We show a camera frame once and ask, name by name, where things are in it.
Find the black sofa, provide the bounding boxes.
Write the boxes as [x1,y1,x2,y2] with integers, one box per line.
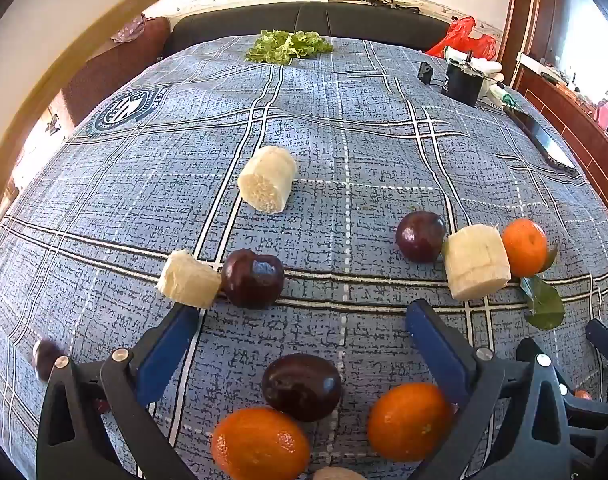
[164,1,452,58]

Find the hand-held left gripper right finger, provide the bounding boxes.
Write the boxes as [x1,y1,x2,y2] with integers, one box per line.
[405,299,572,480]

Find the red plastic bag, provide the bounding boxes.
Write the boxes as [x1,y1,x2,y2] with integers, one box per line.
[425,16,499,61]

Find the mandarin orange with leaves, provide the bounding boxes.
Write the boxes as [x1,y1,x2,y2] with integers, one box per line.
[501,218,566,331]

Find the white gloves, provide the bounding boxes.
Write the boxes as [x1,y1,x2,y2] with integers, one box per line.
[444,46,522,111]

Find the green lettuce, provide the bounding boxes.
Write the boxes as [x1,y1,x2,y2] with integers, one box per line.
[245,30,335,66]

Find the blue plaid bedsheet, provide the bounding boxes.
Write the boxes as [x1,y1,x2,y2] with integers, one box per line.
[0,35,608,480]

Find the purple cloth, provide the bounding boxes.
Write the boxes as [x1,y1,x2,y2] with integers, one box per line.
[111,12,147,43]

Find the black smartphone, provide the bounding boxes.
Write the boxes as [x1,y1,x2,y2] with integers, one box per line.
[503,106,580,177]

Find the brown armchair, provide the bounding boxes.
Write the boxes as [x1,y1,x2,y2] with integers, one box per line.
[64,16,172,128]

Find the brown wooden cabinet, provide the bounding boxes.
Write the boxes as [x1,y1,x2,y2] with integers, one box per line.
[499,0,608,241]

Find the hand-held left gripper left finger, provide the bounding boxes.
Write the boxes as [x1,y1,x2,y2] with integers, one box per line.
[36,304,201,480]

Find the dark purple plum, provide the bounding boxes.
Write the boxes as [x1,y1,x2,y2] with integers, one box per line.
[32,340,69,382]
[395,211,447,263]
[261,353,343,422]
[220,248,285,309]

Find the black cylindrical container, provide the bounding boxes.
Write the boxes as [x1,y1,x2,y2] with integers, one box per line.
[441,60,485,107]

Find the cream banana chunk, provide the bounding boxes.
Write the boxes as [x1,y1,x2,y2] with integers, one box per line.
[311,466,365,480]
[442,225,511,302]
[237,146,299,215]
[156,249,223,309]

